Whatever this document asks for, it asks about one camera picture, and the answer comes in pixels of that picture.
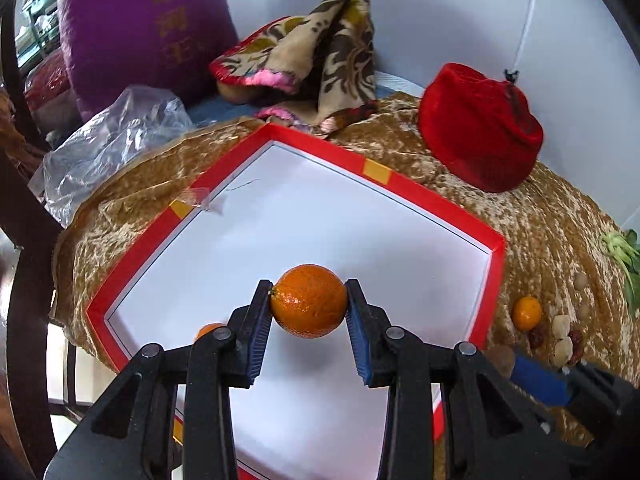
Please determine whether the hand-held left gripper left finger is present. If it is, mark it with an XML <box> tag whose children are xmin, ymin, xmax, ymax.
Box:
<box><xmin>44</xmin><ymin>280</ymin><xmax>274</xmax><ymax>480</ymax></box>

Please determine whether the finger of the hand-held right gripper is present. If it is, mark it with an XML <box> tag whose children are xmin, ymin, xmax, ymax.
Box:
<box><xmin>511</xmin><ymin>354</ymin><xmax>638</xmax><ymax>436</ymax></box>

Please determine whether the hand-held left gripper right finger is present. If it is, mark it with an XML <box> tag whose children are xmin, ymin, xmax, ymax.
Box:
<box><xmin>345</xmin><ymin>279</ymin><xmax>573</xmax><ymax>480</ymax></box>

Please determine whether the orange mandarin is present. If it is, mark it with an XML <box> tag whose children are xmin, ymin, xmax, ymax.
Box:
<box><xmin>269</xmin><ymin>263</ymin><xmax>349</xmax><ymax>339</ymax></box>
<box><xmin>512</xmin><ymin>296</ymin><xmax>543</xmax><ymax>332</ymax></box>
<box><xmin>195</xmin><ymin>322</ymin><xmax>228</xmax><ymax>342</ymax></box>

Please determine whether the red hexagonal box tray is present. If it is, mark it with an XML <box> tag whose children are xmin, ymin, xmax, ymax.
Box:
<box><xmin>85</xmin><ymin>122</ymin><xmax>507</xmax><ymax>480</ymax></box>

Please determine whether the green leafy vegetable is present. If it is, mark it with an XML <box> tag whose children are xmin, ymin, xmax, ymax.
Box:
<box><xmin>600</xmin><ymin>229</ymin><xmax>640</xmax><ymax>318</ymax></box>

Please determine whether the golden velvet blanket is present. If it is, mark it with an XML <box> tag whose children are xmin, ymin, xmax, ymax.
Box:
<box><xmin>50</xmin><ymin>92</ymin><xmax>640</xmax><ymax>480</ymax></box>

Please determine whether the red velvet hat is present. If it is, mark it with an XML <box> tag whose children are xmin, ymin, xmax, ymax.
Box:
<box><xmin>418</xmin><ymin>62</ymin><xmax>545</xmax><ymax>194</ymax></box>

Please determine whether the clear plastic bag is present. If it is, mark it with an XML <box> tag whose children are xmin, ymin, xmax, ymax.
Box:
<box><xmin>29</xmin><ymin>85</ymin><xmax>201</xmax><ymax>228</ymax></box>

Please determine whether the dark wooden chair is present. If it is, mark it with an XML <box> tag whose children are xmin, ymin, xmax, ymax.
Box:
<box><xmin>0</xmin><ymin>0</ymin><xmax>66</xmax><ymax>480</ymax></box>

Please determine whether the floral patterned blanket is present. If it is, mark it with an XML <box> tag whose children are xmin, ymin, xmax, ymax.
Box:
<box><xmin>209</xmin><ymin>0</ymin><xmax>381</xmax><ymax>136</ymax></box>

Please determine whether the red mesh bag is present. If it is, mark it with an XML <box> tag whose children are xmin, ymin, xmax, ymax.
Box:
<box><xmin>24</xmin><ymin>50</ymin><xmax>76</xmax><ymax>116</ymax></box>

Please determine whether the purple fabric bag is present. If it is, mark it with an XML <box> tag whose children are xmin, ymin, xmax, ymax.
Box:
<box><xmin>57</xmin><ymin>0</ymin><xmax>240</xmax><ymax>123</ymax></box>

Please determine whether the metal storage shelf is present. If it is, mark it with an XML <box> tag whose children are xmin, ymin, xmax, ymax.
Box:
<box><xmin>15</xmin><ymin>0</ymin><xmax>63</xmax><ymax>68</ymax></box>

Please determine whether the white cable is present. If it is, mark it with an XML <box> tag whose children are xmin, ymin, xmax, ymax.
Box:
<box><xmin>515</xmin><ymin>0</ymin><xmax>543</xmax><ymax>73</ymax></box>

